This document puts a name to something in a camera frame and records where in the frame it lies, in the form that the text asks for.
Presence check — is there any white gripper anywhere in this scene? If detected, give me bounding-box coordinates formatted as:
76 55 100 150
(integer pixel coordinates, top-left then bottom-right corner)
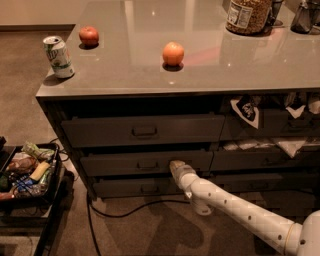
169 160 212 216

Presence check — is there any orange fruit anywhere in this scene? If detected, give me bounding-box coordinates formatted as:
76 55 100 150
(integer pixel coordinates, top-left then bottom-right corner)
162 42 184 66

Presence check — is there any black pepper grinder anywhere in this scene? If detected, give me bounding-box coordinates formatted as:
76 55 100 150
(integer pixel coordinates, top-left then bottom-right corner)
266 0 283 26

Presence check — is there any black tray of snacks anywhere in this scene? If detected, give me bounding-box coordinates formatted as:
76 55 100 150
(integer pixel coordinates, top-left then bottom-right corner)
0 142 61 208

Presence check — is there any black floor cable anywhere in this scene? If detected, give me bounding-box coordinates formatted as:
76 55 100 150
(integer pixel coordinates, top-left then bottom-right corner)
86 193 191 256

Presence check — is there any grey drawer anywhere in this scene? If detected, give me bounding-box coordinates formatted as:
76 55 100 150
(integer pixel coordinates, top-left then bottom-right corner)
93 178 181 198
210 148 320 171
61 114 225 148
209 171 319 193
80 150 213 177
220 109 320 141

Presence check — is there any black white snack bag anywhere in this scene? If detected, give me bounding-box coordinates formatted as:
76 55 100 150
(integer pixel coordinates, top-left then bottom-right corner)
230 95 259 129

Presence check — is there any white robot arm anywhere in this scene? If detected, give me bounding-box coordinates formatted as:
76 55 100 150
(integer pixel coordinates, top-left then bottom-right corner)
169 160 320 256

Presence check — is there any dark glass container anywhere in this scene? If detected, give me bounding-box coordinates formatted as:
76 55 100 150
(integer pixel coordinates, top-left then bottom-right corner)
290 0 320 34

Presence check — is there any grey counter cabinet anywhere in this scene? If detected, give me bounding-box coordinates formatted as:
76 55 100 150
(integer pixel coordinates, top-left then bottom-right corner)
35 0 320 201

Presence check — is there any large jar of nuts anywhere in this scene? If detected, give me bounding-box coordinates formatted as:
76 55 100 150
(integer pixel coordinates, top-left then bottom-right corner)
226 0 272 35

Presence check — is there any green white soda can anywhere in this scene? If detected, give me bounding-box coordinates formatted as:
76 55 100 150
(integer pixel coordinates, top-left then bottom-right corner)
43 36 75 79

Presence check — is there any red apple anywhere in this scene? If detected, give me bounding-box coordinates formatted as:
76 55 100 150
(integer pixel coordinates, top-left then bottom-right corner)
79 26 99 47

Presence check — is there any white crumpled snack bag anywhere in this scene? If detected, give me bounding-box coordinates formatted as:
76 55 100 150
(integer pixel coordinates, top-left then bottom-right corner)
272 137 307 158

